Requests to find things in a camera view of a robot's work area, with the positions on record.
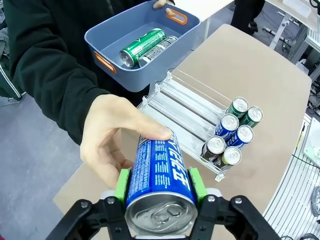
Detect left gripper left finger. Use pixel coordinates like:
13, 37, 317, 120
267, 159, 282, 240
46, 168, 135, 240

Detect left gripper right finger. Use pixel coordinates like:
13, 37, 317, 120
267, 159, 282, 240
187, 166, 282, 240

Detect blue Pocari Sweat can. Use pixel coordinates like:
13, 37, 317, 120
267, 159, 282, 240
226, 124, 255, 150
124, 128, 198, 237
214, 113, 240, 137

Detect blue bin orange handles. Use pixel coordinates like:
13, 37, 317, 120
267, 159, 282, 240
84, 0, 202, 93

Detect green Chilsung Cider can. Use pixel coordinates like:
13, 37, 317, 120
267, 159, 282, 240
226, 96, 250, 118
119, 27, 168, 68
241, 105, 264, 129

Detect person's right forearm black sleeve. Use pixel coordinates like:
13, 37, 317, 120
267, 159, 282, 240
9, 24, 111, 146

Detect clear plastic can dispenser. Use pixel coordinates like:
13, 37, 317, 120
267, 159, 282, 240
136, 70, 251, 183

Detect person's right hand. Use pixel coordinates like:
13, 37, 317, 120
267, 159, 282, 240
79, 93, 173, 190

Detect person's left hand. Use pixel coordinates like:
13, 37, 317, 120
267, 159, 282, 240
152, 0, 174, 17

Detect white slatted curved platform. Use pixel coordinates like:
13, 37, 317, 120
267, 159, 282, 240
261, 109, 320, 240

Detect dark green striped jacket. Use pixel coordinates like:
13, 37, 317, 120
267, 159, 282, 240
0, 0, 27, 101

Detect person torso black jacket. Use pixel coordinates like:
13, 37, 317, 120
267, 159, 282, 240
2, 0, 166, 106

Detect person in dark trousers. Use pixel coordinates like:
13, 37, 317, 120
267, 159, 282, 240
229, 0, 266, 36

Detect white background table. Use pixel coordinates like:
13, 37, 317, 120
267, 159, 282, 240
264, 0, 320, 50

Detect grey coiled cable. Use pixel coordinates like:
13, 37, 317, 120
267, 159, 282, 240
308, 184, 320, 217

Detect white bracket green clips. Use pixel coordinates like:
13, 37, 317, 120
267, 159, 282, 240
303, 116, 320, 161

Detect aluminium profile frame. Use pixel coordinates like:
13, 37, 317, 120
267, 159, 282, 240
287, 23, 320, 76

